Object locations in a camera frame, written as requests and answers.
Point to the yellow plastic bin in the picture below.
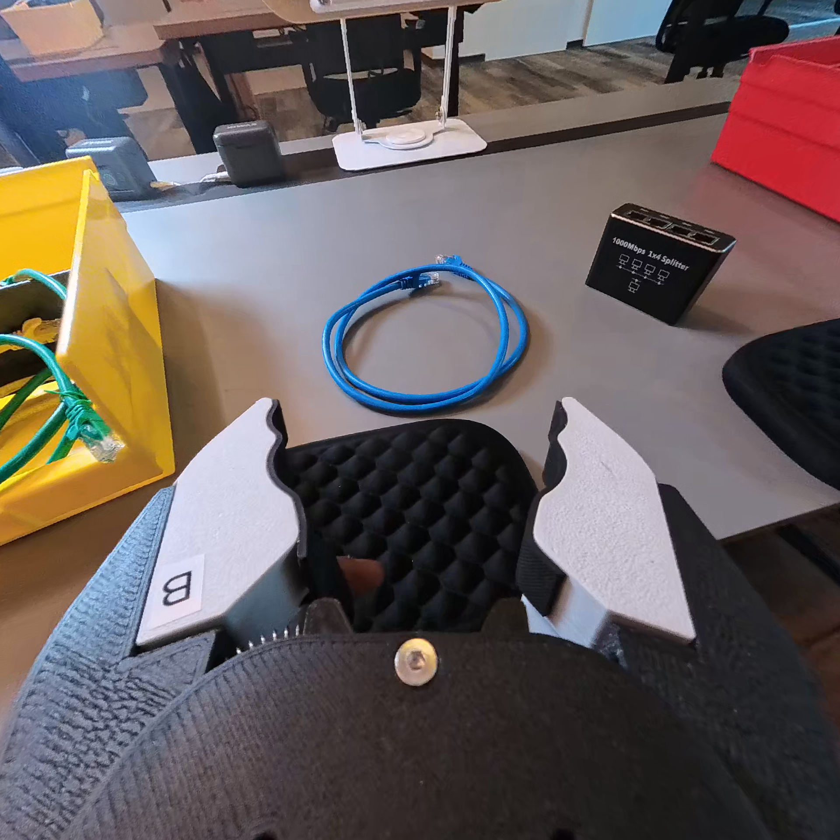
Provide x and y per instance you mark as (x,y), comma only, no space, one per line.
(111,315)

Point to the black office chair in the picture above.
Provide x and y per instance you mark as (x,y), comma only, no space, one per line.
(367,72)
(715,33)

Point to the dark grey case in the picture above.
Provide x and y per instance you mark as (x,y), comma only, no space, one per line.
(249,154)

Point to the black ethernet splitter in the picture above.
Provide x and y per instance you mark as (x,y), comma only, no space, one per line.
(649,275)

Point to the person's left hand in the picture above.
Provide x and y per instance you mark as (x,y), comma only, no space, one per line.
(361,576)

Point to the black foam pad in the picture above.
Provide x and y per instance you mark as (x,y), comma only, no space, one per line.
(420,485)
(794,387)

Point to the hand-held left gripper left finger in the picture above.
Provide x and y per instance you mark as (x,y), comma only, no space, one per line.
(223,525)

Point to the red plastic bin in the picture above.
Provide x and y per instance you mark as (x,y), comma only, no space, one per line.
(781,131)

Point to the grey device with screen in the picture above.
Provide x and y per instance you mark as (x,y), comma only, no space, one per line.
(115,164)

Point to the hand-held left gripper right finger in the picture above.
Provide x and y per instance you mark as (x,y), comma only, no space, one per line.
(610,525)

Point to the wooden table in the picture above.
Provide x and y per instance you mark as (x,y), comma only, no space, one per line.
(131,56)

